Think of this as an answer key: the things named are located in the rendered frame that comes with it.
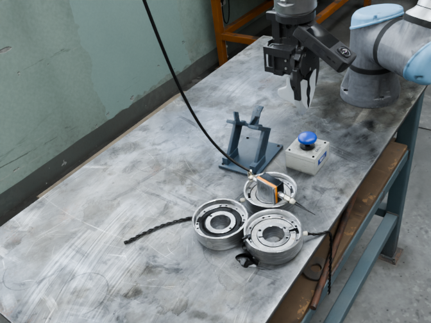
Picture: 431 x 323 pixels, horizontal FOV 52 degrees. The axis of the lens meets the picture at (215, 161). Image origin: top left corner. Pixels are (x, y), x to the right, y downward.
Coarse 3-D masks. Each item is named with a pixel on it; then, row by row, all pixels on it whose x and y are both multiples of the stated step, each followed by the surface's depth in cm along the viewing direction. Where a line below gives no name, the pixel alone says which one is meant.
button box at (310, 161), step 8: (296, 144) 97; (312, 144) 95; (320, 144) 95; (328, 144) 96; (288, 152) 95; (296, 152) 94; (304, 152) 94; (312, 152) 94; (320, 152) 93; (328, 152) 97; (288, 160) 96; (296, 160) 95; (304, 160) 94; (312, 160) 92; (320, 160) 94; (296, 168) 96; (304, 168) 95; (312, 168) 93; (320, 168) 96
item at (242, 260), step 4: (236, 256) 80; (240, 256) 79; (244, 256) 79; (248, 256) 79; (252, 256) 79; (240, 260) 79; (244, 260) 78; (248, 260) 78; (252, 260) 78; (256, 260) 78; (244, 264) 78; (248, 264) 78; (252, 264) 78; (256, 264) 78
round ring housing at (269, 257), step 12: (252, 216) 81; (264, 216) 83; (276, 216) 82; (288, 216) 81; (252, 228) 81; (264, 228) 80; (276, 228) 81; (300, 228) 79; (264, 240) 78; (288, 240) 78; (300, 240) 76; (252, 252) 77; (264, 252) 75; (276, 252) 74; (288, 252) 75; (276, 264) 77
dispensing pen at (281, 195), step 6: (252, 174) 88; (264, 174) 86; (252, 180) 88; (270, 180) 84; (276, 180) 84; (282, 186) 84; (282, 192) 83; (282, 198) 83; (288, 198) 82; (294, 204) 81; (300, 204) 81; (306, 210) 80
